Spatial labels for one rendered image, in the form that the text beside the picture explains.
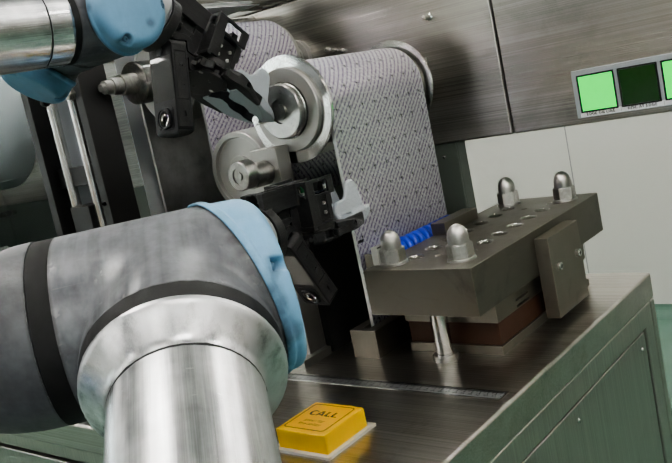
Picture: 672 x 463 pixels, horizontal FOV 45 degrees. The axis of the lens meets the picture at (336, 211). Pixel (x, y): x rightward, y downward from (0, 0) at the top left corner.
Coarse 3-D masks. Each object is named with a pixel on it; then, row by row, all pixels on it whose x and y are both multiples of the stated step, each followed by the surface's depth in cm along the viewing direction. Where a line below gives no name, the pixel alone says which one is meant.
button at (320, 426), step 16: (304, 416) 87; (320, 416) 86; (336, 416) 86; (352, 416) 85; (288, 432) 85; (304, 432) 83; (320, 432) 82; (336, 432) 83; (352, 432) 85; (304, 448) 84; (320, 448) 82; (336, 448) 83
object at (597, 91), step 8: (608, 72) 114; (584, 80) 116; (592, 80) 115; (600, 80) 115; (608, 80) 114; (584, 88) 116; (592, 88) 116; (600, 88) 115; (608, 88) 114; (584, 96) 117; (592, 96) 116; (600, 96) 115; (608, 96) 114; (584, 104) 117; (592, 104) 116; (600, 104) 115; (608, 104) 115; (616, 104) 114
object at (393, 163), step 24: (384, 120) 116; (408, 120) 120; (336, 144) 107; (360, 144) 111; (384, 144) 115; (408, 144) 120; (432, 144) 125; (360, 168) 110; (384, 168) 115; (408, 168) 119; (432, 168) 124; (360, 192) 110; (384, 192) 114; (408, 192) 119; (432, 192) 124; (384, 216) 114; (408, 216) 119; (432, 216) 123; (360, 264) 109
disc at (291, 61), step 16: (272, 64) 109; (288, 64) 108; (304, 64) 106; (320, 80) 105; (320, 96) 106; (256, 128) 114; (320, 128) 107; (272, 144) 113; (320, 144) 108; (304, 160) 110
